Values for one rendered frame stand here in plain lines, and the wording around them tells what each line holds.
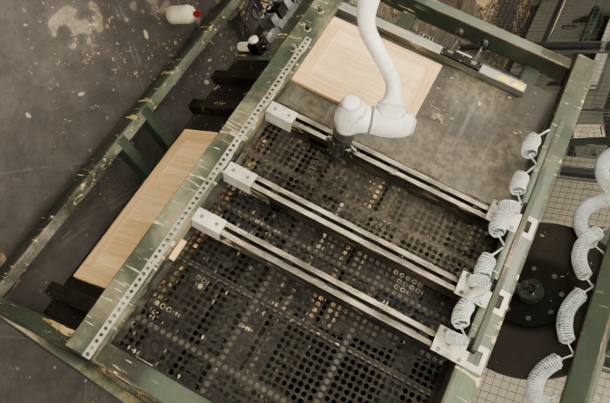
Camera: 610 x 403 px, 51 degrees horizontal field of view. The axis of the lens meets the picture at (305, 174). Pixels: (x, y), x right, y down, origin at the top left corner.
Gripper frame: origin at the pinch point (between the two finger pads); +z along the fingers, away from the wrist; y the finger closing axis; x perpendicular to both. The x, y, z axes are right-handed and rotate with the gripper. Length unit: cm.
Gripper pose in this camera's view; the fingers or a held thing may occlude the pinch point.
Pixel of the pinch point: (337, 160)
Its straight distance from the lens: 259.4
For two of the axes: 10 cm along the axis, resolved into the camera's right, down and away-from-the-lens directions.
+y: 8.8, 4.5, -1.5
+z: -0.9, 4.7, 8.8
